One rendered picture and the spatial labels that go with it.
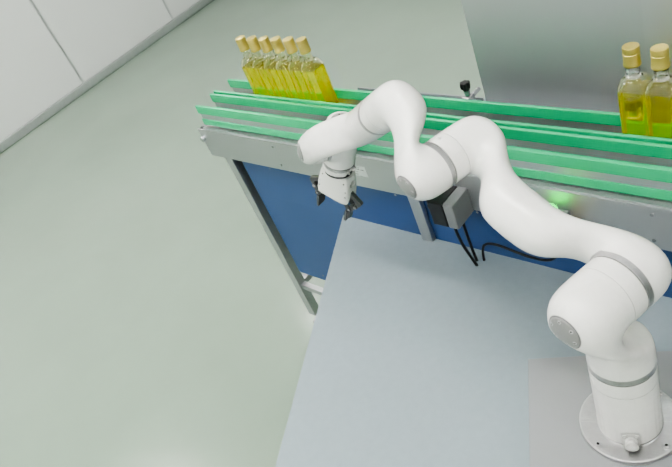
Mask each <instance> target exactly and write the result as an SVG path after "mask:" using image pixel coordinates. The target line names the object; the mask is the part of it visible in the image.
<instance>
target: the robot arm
mask: <svg viewBox="0 0 672 467"><path fill-rule="evenodd" d="M426 113H427V109H426V103H425V101H424V99H423V97H422V96H421V94H420V93H419V92H418V91H417V90H416V89H415V88H414V87H413V86H411V85H410V84H408V83H406V82H404V81H401V80H390V81H387V82H385V83H384V84H382V85H380V86H379V87H378V88H377V89H375V90H374V91H373V92H372V93H371V94H370V95H368V96H367V97H366V98H365V99H364V100H363V101H361V102H360V103H359V104H358V105H357V106H356V107H355V108H354V109H353V110H351V111H349V112H344V111H339V112H334V113H332V114H331V115H329V116H328V118H327V120H326V121H323V122H321V123H319V124H317V125H315V126H313V127H312V128H310V129H309V130H307V131H306V132H305V133H304V134H303V135H302V136H301V138H300V139H299V141H298V144H297V152H298V156H299V158H300V159H301V161H302V162H304V163H305V164H309V165H313V164H318V163H322V162H323V166H322V168H321V171H320V174H319V175H312V176H311V177H310V180H311V183H312V186H313V188H314V189H315V194H317V198H316V200H317V205H318V206H319V205H320V204H322V203H323V202H324V200H325V195H326V196H328V197H330V198H332V199H333V200H335V201H337V202H339V203H341V204H344V206H345V208H346V210H345V211H344V221H346V220H347V219H348V218H351V217H352V215H353V210H356V209H357V208H359V207H360V206H361V205H362V204H363V201H362V200H361V199H360V198H359V197H358V196H357V195H356V174H355V170H356V166H355V160H356V152H357V148H359V147H362V146H365V145H368V144H370V143H372V142H374V141H376V140H377V139H379V138H380V137H382V136H384V135H385V134H387V133H388V132H390V131H391V132H392V135H393V139H394V168H395V177H396V181H397V184H398V186H399V187H400V189H401V190H402V191H403V193H404V194H406V195H407V196H409V197H410V198H412V199H415V200H419V201H426V200H431V199H433V198H436V197H437V196H439V195H441V194H442V193H444V192H445V191H446V190H448V189H449V188H451V187H452V186H453V185H455V184H456V183H458V182H459V181H460V180H462V179H463V178H464V177H466V176H467V175H475V176H477V177H478V178H479V179H480V180H481V189H480V197H479V204H480V210H481V213H482V216H483V217H484V219H485V220H486V221H487V222H488V224H489V225H491V226H492V227H493V228H494V229H495V230H496V231H497V232H498V233H500V234H501V235H502V236H503V237H504V238H506V239H507V240H508V241H509V242H511V243H512V244H513V245H515V246H516V247H518V248H519V249H521V250H523V251H525V252H527V253H529V254H532V255H535V256H539V257H546V258H570V259H575V260H579V261H581V262H584V263H586V265H584V266H583V267H582V268H581V269H580V270H579V271H577V272H576V273H575V274H574V275H573V276H572V277H570V278H569V279H568V280H567V281H566V282H565V283H564V284H563V285H562V286H561V287H560V288H559V289H558V290H557V291H556V292H555V293H554V295H553V296H552V298H551V300H550V302H549V305H548V309H547V320H548V325H549V327H550V329H551V331H552V333H553V334H554V335H555V336H556V337H557V338H558V339H559V340H561V341H562V342H564V343H565V344H567V345H568V346H570V347H572V348H574V349H575V350H577V351H580V352H582V353H584V354H585V355H586V361H587V366H588V371H589V377H590V383H591V388H592V393H591V394H590V395H589V396H588V397H587V398H586V400H585V401H584V403H583V405H582V407H581V410H580V414H579V423H580V429H581V432H582V435H583V437H584V438H585V440H586V442H587V443H588V444H589V445H590V447H591V448H592V449H593V450H595V451H596V452H597V453H598V454H600V455H601V456H603V457H605V458H607V459H609V460H611V461H614V462H617V463H621V464H626V465H646V464H651V463H654V462H657V461H660V460H662V459H664V458H665V457H667V456H669V455H670V454H671V453H672V399H671V398H670V397H669V396H668V395H667V394H665V393H664V392H662V391H661V390H660V384H659V373H658V363H657V353H656V347H655V343H654V340H653V337H652V335H651V333H650V332H649V330H648V329H647V328H646V327H645V326H644V325H643V324H642V323H640V322H638V321H636V320H637V319H638V318H639V317H640V316H641V315H642V314H643V313H644V312H645V311H646V310H647V309H649V308H650V307H651V306H652V305H653V304H654V303H655V302H656V301H657V300H658V299H659V298H660V297H662V296H663V294H664V293H665V292H666V291H667V289H668V287H669V285H670V283H671V279H672V267H671V264H670V262H669V259H668V258H667V256H666V255H665V254H664V252H663V251H662V250H661V249H660V248H659V247H658V246H656V245H655V244H654V243H652V242H650V241H649V240H647V239H645V238H643V237H641V236H639V235H637V234H634V233H631V232H628V231H625V230H621V229H618V228H614V227H610V226H606V225H602V224H598V223H594V222H590V221H587V220H583V219H580V218H577V217H574V216H571V215H569V214H567V213H565V212H563V211H561V210H559V209H558V208H556V207H555V206H553V205H552V204H550V203H549V202H548V201H547V200H545V199H544V198H543V197H542V196H540V195H539V194H538V193H537V192H535V191H534V190H533V189H532V188H530V187H529V186H528V185H527V184H525V183H524V182H523V181H522V180H521V179H520V178H519V177H518V176H517V174H516V173H515V172H514V170H513V168H512V166H511V163H510V161H509V156H508V152H507V145H506V139H505V136H504V134H503V132H502V131H501V129H500V128H499V127H498V126H497V125H496V124H495V123H494V122H492V121H491V120H489V119H487V118H485V117H481V116H468V117H465V118H463V119H461V120H459V121H457V122H455V123H454V124H452V125H451V126H449V127H447V128H446V129H444V130H443V131H442V132H440V133H439V134H437V135H435V136H434V137H433V138H431V139H430V140H428V141H427V142H425V143H423V144H421V143H420V142H419V140H420V136H421V133H422V130H423V127H424V124H425V119H426ZM348 202H349V203H350V205H348ZM354 202H355V203H354Z"/></svg>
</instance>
